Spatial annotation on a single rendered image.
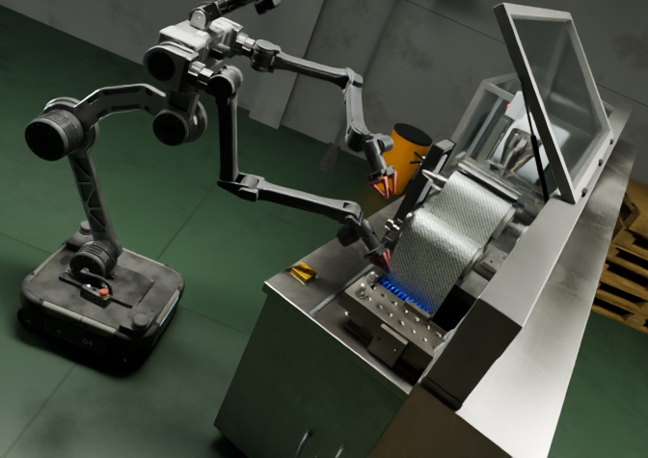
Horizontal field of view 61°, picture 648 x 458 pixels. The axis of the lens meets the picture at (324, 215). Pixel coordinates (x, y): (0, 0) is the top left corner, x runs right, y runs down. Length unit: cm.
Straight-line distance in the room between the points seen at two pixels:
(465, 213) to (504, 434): 111
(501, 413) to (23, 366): 209
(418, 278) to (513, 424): 91
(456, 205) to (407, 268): 31
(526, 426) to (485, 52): 430
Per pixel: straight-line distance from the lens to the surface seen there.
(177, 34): 194
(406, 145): 482
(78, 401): 262
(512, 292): 101
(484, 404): 111
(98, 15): 588
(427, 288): 194
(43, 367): 272
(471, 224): 207
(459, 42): 513
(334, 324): 191
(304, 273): 202
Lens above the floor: 211
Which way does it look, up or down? 30 degrees down
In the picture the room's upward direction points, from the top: 24 degrees clockwise
